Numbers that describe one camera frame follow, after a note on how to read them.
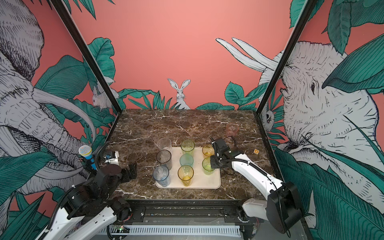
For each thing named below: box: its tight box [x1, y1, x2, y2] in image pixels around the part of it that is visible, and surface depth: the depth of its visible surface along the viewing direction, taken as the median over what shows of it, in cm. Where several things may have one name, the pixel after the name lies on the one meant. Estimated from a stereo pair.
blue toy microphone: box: [78, 145, 98, 171], surface depth 73 cm
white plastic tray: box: [155, 147, 221, 189], surface depth 87 cm
